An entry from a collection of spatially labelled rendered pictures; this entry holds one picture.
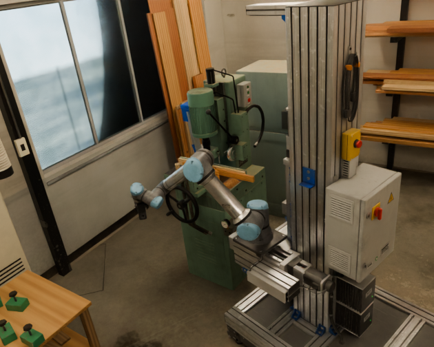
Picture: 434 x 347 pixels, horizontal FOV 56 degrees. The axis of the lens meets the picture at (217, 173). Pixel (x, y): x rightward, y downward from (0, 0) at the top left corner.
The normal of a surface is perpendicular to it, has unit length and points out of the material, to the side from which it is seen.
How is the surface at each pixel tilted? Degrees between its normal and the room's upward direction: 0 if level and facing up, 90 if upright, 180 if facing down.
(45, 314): 0
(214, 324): 0
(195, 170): 84
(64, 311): 0
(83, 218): 90
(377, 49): 90
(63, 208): 90
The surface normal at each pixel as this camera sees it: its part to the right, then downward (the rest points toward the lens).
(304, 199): -0.74, 0.37
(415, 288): -0.11, -0.89
